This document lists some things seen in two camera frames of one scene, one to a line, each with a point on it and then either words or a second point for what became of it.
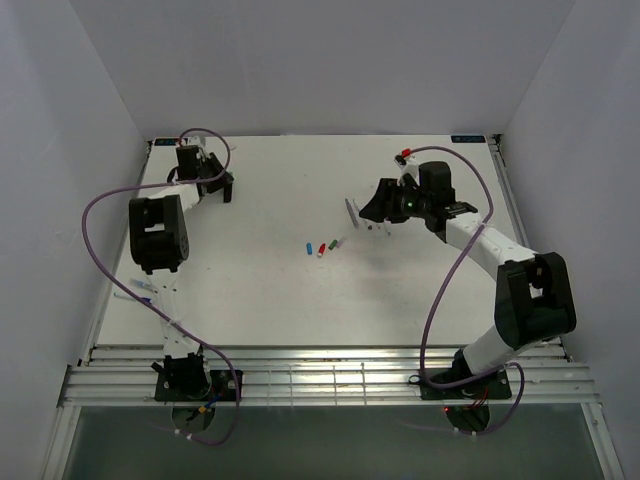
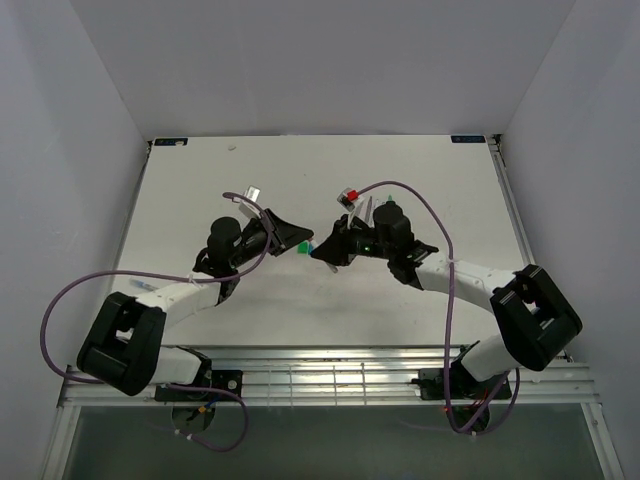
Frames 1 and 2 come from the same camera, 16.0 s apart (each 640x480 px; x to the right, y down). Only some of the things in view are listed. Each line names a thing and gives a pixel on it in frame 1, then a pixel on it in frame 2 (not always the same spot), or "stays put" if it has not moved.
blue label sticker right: x=468 y=139 stays put
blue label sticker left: x=165 y=142 stays put
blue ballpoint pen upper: x=141 y=284 stays put
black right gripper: x=385 y=196 → x=337 y=249
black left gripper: x=213 y=162 → x=292 y=232
